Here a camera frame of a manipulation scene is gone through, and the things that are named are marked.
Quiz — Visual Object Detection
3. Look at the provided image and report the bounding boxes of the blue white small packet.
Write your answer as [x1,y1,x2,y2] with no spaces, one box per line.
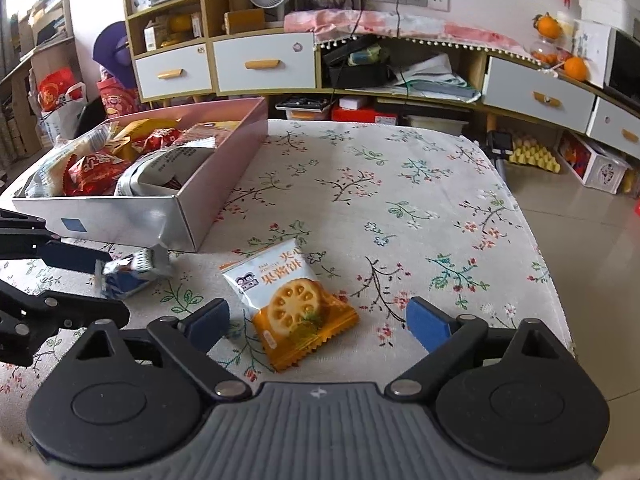
[94,245,174,300]

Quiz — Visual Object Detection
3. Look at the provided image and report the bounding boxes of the red gift bag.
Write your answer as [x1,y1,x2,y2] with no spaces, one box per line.
[96,77,140,118]

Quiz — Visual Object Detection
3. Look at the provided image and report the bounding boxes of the purple hat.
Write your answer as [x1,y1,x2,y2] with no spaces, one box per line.
[92,21,137,89]

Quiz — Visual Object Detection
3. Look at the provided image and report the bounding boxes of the floral tablecloth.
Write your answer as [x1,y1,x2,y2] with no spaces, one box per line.
[0,119,576,451]

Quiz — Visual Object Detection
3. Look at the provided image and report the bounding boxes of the orange fruit biscuit packet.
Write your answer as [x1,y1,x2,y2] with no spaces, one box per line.
[224,238,359,372]

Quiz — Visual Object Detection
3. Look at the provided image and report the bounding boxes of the red shoe box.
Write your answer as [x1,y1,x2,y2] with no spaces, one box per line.
[331,106,398,126]

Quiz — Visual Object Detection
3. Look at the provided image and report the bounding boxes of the pink snack packet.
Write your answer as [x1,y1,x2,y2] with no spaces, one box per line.
[174,122,239,148]

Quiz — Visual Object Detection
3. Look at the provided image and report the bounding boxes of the white black-lettered snack packet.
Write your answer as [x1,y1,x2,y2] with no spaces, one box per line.
[22,122,118,198]

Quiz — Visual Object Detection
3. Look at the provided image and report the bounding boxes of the wooden cabinet with drawers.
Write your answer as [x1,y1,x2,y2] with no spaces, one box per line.
[126,0,639,157]

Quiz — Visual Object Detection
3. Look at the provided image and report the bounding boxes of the pink and silver box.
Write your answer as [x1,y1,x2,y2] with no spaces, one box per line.
[11,98,268,252]

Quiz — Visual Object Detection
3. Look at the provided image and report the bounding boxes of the red candy packet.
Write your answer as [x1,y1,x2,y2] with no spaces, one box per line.
[63,153,131,196]

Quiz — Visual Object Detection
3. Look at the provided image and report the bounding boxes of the white grey snack bag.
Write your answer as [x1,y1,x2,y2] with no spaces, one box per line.
[114,145,216,196]

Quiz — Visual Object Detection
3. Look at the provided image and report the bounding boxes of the black microwave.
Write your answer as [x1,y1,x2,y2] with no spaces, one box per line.
[603,28,640,108]

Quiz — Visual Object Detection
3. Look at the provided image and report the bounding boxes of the oranges in bowl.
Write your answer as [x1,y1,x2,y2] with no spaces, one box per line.
[529,13,589,82]

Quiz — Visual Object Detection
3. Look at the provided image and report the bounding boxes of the dark yellow snack packet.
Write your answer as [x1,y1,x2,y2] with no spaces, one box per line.
[104,118,178,162]

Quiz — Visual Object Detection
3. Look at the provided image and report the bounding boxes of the pink cloth runner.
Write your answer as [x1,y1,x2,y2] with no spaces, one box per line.
[283,10,530,58]

